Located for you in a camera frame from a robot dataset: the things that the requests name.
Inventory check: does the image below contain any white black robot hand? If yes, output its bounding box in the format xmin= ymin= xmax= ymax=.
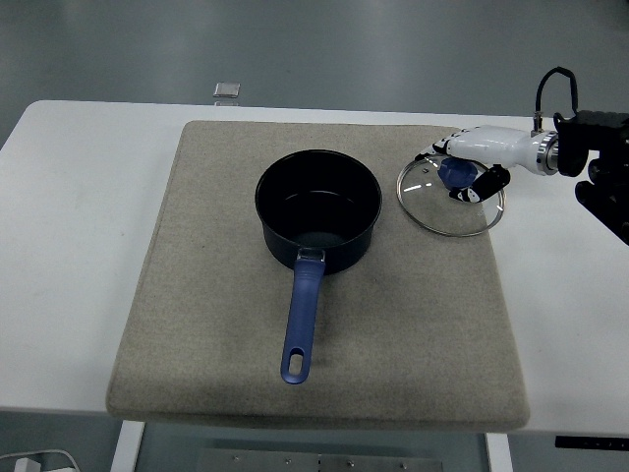
xmin=415 ymin=125 xmax=543 ymax=205

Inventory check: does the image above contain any glass pot lid blue knob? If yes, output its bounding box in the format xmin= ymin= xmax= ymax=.
xmin=395 ymin=154 xmax=507 ymax=238

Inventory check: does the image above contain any white table leg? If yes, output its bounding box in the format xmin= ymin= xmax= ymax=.
xmin=484 ymin=433 xmax=515 ymax=472
xmin=108 ymin=421 xmax=147 ymax=472

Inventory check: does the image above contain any black table control panel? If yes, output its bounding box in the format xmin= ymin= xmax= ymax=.
xmin=554 ymin=435 xmax=629 ymax=449

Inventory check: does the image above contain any beige fabric mat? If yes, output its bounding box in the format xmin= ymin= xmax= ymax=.
xmin=104 ymin=120 xmax=531 ymax=434

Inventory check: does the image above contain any grey metal plate with screws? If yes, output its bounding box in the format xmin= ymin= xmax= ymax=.
xmin=196 ymin=447 xmax=446 ymax=472

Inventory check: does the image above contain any dark pot with blue handle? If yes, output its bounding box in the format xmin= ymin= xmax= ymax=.
xmin=254 ymin=148 xmax=383 ymax=385

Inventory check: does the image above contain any white cable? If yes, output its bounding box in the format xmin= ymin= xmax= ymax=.
xmin=0 ymin=448 xmax=83 ymax=472

